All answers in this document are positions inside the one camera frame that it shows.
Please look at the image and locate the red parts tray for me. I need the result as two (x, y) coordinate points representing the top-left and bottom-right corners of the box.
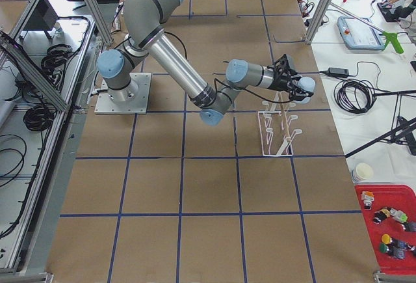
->
(355, 184), (415, 275)

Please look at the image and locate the green plastic handle tool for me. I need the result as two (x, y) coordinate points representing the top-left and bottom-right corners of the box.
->
(382, 31), (404, 54)

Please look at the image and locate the black power adapter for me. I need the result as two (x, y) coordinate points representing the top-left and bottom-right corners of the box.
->
(328, 67), (350, 78)

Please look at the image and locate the teach pendant tablet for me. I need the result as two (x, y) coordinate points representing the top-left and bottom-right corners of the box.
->
(337, 16), (384, 51)

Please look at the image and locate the light blue plastic cup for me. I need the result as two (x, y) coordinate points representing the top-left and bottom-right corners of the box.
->
(298, 77), (316, 104)

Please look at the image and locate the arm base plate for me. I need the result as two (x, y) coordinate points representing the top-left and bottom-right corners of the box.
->
(95, 72), (151, 115)

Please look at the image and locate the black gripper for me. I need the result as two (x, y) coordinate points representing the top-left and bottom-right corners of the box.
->
(271, 72), (314, 101)

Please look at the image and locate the white wire cup rack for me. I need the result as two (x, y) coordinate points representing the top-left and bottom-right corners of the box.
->
(257, 92), (303, 157)

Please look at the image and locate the white paper cup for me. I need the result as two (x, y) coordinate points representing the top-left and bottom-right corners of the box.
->
(352, 163), (374, 183)

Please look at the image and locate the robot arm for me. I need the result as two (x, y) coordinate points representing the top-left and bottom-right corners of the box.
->
(97, 0), (315, 126)

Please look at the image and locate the coiled black cable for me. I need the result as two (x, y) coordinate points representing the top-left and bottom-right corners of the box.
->
(333, 79), (377, 114)

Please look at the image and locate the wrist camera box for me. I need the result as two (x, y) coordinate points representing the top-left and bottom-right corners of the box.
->
(273, 54), (296, 75)

